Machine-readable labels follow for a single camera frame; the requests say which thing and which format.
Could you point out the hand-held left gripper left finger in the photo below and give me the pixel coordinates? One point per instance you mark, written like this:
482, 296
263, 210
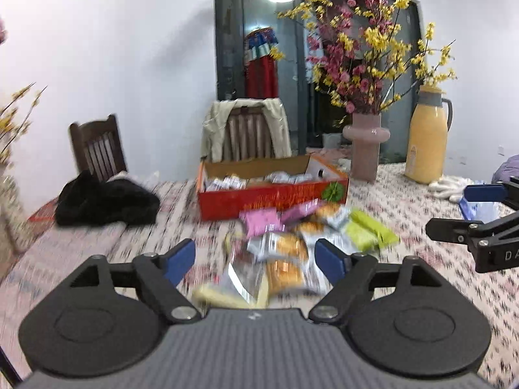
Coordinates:
180, 260

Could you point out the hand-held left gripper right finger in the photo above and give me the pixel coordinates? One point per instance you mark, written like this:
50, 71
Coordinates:
330, 261

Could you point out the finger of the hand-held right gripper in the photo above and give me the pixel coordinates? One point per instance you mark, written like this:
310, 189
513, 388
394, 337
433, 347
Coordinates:
450, 229
484, 193

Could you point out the green snack packet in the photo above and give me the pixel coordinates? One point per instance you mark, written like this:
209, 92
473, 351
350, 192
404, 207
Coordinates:
367, 231

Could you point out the pile of snack packets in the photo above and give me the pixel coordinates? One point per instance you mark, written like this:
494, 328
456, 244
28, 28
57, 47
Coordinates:
284, 251

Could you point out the pink snack packet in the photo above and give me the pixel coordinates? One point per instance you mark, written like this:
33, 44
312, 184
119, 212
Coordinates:
261, 221

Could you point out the orange cardboard box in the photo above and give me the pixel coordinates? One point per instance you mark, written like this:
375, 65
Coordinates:
267, 200

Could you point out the batch of sorted snack packets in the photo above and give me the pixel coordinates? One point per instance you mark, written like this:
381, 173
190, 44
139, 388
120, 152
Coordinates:
227, 182

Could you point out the blue plastic bag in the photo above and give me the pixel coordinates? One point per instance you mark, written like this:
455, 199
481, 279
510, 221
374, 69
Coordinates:
482, 210

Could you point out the purple padded garment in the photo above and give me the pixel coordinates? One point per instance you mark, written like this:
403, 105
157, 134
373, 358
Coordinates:
507, 172

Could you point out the white gloves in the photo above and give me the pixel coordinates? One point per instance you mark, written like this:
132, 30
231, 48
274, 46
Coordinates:
446, 186

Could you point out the yellow thermos jug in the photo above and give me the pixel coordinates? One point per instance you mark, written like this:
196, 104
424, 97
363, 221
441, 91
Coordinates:
425, 142

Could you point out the black fuzzy cloth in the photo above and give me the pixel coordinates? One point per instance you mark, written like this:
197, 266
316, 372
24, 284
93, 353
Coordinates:
105, 204

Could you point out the pink ribbed vase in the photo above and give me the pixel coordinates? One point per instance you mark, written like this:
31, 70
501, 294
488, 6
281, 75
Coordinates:
367, 150

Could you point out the grey patterned folded cloth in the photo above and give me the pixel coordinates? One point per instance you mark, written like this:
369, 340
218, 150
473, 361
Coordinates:
61, 251

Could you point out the chair with beige jacket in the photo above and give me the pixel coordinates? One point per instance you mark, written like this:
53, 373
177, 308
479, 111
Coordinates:
213, 129

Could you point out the dark wooden chair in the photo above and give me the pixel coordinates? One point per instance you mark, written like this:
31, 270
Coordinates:
99, 146

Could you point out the wooden chair with slats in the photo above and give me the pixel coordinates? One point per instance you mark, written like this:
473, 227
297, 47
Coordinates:
247, 133

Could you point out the red patterned cloth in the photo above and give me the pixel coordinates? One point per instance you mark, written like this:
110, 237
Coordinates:
42, 212

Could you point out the small floral vase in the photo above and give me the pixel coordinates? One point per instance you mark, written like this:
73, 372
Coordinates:
10, 210

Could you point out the yellow and pink flower branches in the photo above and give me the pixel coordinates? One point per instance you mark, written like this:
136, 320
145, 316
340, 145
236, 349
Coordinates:
357, 48

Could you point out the red hanging garment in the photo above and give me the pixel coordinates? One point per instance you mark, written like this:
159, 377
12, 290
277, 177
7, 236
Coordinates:
261, 69

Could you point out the yellow blossom twigs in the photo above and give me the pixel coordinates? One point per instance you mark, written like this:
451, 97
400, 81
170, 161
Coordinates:
16, 117

